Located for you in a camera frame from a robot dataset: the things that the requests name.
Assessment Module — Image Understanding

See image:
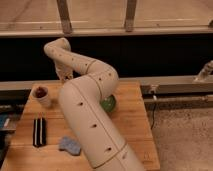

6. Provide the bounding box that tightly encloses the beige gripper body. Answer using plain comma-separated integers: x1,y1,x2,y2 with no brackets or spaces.
55,62,73,83

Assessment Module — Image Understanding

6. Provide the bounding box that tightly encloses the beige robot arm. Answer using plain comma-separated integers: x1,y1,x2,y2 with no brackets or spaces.
44,38,145,171

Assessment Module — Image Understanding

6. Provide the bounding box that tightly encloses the white paper cup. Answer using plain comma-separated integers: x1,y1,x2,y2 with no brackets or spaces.
32,86,51,108

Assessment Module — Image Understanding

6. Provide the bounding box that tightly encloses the green round object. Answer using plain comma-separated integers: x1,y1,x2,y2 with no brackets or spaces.
100,95,116,113

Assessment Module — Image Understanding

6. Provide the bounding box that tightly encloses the black white striped block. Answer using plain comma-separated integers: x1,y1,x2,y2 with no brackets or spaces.
33,118,46,148

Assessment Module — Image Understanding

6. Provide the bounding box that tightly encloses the blue sponge cloth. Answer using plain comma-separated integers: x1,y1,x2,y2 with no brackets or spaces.
59,136,81,156

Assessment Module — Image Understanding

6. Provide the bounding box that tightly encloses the white object at right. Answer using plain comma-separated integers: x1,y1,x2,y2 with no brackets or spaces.
194,60,213,82

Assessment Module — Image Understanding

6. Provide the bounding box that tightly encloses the left metal window post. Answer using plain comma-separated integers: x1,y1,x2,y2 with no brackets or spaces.
57,0,72,35

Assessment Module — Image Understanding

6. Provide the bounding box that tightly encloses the metal window post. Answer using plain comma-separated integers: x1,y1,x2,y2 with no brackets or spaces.
57,0,72,35
124,0,137,32

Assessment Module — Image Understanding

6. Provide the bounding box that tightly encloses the right metal window post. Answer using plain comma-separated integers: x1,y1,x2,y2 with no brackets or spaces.
124,0,137,32

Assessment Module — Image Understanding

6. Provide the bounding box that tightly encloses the black cable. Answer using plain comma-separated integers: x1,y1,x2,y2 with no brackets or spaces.
149,94,158,131

